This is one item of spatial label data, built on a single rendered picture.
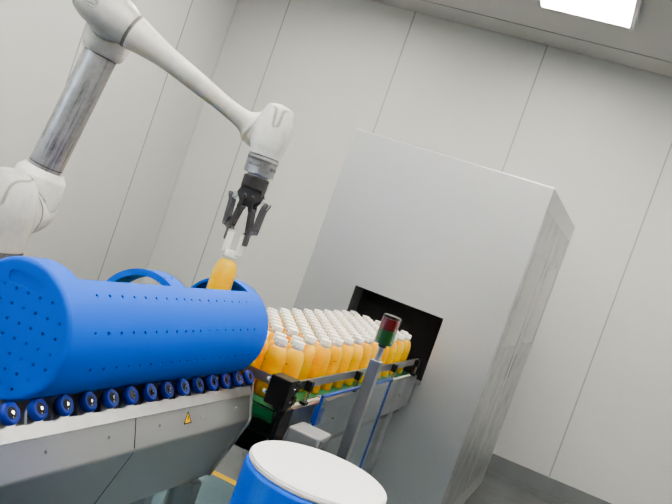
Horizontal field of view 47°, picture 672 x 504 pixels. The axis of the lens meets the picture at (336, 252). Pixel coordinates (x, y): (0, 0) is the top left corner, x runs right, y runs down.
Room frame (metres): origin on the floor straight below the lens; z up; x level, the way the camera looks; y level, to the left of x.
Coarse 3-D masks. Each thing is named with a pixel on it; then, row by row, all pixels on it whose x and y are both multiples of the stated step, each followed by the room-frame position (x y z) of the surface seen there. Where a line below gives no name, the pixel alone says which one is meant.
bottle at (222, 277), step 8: (224, 256) 2.17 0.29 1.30; (216, 264) 2.17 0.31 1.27; (224, 264) 2.16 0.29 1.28; (232, 264) 2.17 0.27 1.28; (216, 272) 2.16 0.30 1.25; (224, 272) 2.16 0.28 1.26; (232, 272) 2.17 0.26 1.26; (216, 280) 2.16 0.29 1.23; (224, 280) 2.16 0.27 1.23; (232, 280) 2.18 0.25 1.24; (208, 288) 2.16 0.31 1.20; (216, 288) 2.15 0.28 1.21; (224, 288) 2.16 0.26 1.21
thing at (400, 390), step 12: (396, 384) 3.50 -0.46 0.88; (408, 384) 3.72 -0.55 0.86; (396, 396) 3.57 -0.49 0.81; (408, 396) 3.81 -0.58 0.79; (288, 408) 2.37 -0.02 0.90; (300, 408) 2.44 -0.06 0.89; (312, 408) 2.54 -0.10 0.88; (384, 408) 3.44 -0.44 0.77; (396, 408) 3.65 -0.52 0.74; (252, 420) 2.80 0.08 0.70; (276, 420) 2.31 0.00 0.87; (288, 420) 2.37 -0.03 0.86; (300, 420) 2.47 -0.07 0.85; (384, 420) 3.62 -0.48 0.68; (252, 432) 2.66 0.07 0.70; (264, 432) 2.67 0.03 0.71; (276, 432) 2.31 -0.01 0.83; (384, 432) 3.62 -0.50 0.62; (240, 444) 2.49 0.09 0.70; (252, 444) 2.53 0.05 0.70; (372, 444) 3.62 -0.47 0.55; (372, 456) 3.62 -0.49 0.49; (372, 468) 3.63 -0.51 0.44; (168, 492) 2.75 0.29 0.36
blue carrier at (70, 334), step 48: (0, 288) 1.50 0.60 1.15; (48, 288) 1.46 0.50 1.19; (96, 288) 1.55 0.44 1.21; (144, 288) 1.72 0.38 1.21; (192, 288) 1.92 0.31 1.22; (240, 288) 2.28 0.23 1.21; (0, 336) 1.49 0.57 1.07; (48, 336) 1.45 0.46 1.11; (96, 336) 1.51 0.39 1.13; (144, 336) 1.66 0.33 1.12; (192, 336) 1.85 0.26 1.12; (240, 336) 2.08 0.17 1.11; (0, 384) 1.48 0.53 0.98; (48, 384) 1.44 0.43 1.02; (96, 384) 1.60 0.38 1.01
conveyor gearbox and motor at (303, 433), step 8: (296, 424) 2.36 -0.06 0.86; (304, 424) 2.39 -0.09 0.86; (288, 432) 2.33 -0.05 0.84; (296, 432) 2.32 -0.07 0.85; (304, 432) 2.31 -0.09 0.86; (312, 432) 2.34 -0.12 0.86; (320, 432) 2.37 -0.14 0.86; (288, 440) 2.32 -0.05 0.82; (296, 440) 2.31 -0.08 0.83; (304, 440) 2.30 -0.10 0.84; (312, 440) 2.30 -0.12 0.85; (320, 440) 2.30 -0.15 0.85; (328, 440) 2.37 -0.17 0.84; (320, 448) 2.32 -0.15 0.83
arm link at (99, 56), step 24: (96, 48) 2.21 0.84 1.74; (120, 48) 2.23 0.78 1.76; (72, 72) 2.25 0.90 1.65; (96, 72) 2.24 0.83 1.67; (72, 96) 2.23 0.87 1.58; (96, 96) 2.27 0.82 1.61; (48, 120) 2.26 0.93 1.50; (72, 120) 2.24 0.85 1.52; (48, 144) 2.24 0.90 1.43; (72, 144) 2.27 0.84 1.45; (24, 168) 2.22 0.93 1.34; (48, 168) 2.25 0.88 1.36; (48, 192) 2.24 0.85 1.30; (48, 216) 2.27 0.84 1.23
